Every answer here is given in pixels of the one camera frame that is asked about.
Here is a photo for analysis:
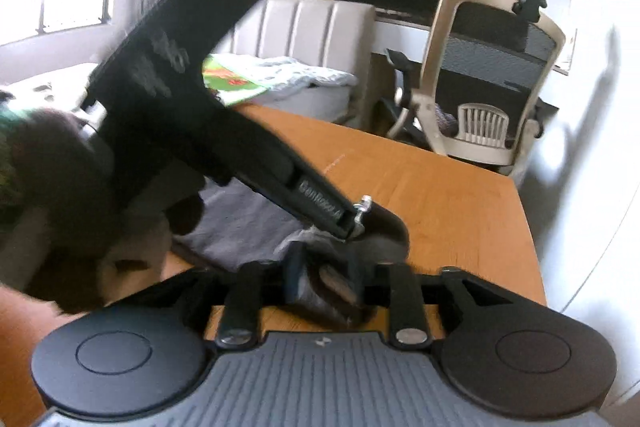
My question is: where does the monkey printed blanket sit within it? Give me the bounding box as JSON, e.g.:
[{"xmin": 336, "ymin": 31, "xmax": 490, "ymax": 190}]
[{"xmin": 201, "ymin": 53, "xmax": 269, "ymax": 108}]

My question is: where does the beige padded bed headboard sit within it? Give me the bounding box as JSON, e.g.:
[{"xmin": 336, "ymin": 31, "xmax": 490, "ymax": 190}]
[{"xmin": 231, "ymin": 0, "xmax": 377, "ymax": 74}]

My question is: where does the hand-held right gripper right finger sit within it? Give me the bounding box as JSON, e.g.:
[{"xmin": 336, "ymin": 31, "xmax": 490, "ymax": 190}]
[{"xmin": 347, "ymin": 257, "xmax": 513, "ymax": 350}]

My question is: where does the person's left hand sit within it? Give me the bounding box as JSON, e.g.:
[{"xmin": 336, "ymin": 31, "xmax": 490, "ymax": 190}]
[{"xmin": 0, "ymin": 106, "xmax": 207, "ymax": 315}]

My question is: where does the white quilt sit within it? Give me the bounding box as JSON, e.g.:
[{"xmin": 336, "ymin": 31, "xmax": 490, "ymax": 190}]
[{"xmin": 220, "ymin": 54, "xmax": 359, "ymax": 96}]

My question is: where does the dark grey clothing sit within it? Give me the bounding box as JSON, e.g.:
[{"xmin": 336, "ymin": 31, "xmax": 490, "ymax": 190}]
[{"xmin": 171, "ymin": 183, "xmax": 412, "ymax": 329}]

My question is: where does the beige mesh office chair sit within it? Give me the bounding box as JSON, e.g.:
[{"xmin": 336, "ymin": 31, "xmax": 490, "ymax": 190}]
[{"xmin": 384, "ymin": 0, "xmax": 567, "ymax": 178}]

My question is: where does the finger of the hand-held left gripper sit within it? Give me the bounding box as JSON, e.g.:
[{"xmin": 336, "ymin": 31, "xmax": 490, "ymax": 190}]
[{"xmin": 352, "ymin": 194, "xmax": 412, "ymax": 260}]

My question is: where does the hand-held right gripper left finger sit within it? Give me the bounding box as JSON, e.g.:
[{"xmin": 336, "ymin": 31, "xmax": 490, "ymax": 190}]
[{"xmin": 114, "ymin": 244, "xmax": 308, "ymax": 350}]

